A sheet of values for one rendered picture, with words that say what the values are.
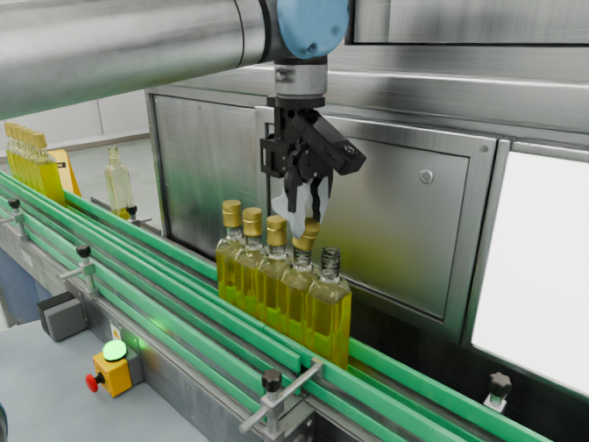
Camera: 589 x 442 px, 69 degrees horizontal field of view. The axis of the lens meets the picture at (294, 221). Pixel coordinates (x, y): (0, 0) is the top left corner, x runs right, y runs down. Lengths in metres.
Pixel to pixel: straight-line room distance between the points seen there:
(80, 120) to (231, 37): 6.50
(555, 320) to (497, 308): 0.08
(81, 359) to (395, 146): 0.86
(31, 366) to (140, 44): 0.94
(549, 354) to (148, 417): 0.72
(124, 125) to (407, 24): 6.59
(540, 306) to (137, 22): 0.60
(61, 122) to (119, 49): 6.43
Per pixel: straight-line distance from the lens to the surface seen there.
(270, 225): 0.72
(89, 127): 6.94
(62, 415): 1.05
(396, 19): 0.74
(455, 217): 0.69
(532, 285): 0.68
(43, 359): 1.21
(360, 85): 0.73
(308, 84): 0.60
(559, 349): 0.72
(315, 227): 0.67
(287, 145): 0.62
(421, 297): 0.77
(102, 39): 0.37
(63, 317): 1.22
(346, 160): 0.57
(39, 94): 0.37
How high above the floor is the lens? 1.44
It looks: 23 degrees down
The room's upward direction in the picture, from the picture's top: straight up
